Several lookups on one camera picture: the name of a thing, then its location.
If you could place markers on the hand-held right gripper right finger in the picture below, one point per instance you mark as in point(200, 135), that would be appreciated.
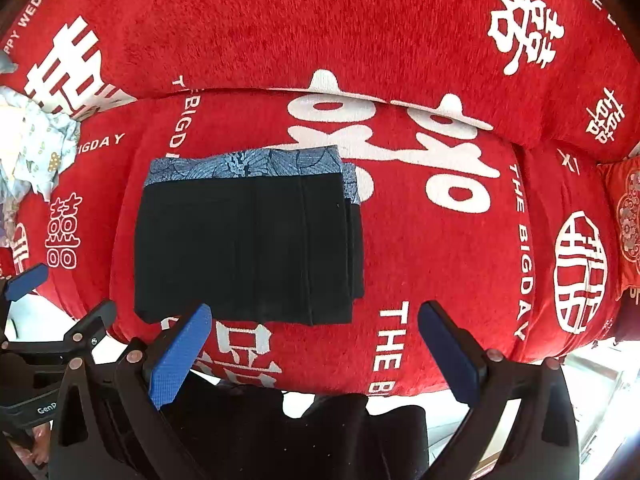
point(450, 355)

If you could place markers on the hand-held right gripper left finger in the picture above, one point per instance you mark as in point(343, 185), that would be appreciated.
point(179, 357)

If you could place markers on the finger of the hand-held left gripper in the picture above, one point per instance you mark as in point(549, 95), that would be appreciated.
point(85, 327)
point(25, 281)

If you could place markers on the black pants with blue waistband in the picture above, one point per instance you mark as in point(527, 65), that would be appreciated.
point(240, 240)

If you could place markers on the red printed sofa cover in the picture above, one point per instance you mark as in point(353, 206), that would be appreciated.
point(425, 240)

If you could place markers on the white patterned cloth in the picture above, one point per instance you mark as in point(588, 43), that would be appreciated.
point(40, 140)

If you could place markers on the dark cloth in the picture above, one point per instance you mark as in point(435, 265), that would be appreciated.
point(310, 440)

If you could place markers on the red embroidered cushion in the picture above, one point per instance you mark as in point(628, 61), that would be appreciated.
point(622, 220)

